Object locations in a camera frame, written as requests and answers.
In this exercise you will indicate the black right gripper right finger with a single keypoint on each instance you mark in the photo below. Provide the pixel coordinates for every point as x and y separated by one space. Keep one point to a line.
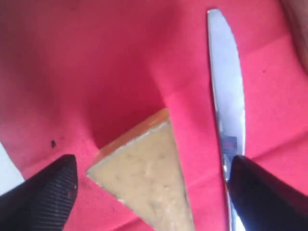
262 201

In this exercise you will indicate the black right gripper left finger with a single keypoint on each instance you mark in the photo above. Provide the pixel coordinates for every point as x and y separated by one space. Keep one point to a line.
44 201

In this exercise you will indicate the yellow cheese wedge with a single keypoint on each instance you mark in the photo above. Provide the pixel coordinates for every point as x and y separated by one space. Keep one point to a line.
141 168

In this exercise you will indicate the silver table knife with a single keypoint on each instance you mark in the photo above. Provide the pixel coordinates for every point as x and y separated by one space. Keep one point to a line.
228 91

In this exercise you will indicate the red tablecloth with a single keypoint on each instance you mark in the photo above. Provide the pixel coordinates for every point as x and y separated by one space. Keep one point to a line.
76 74

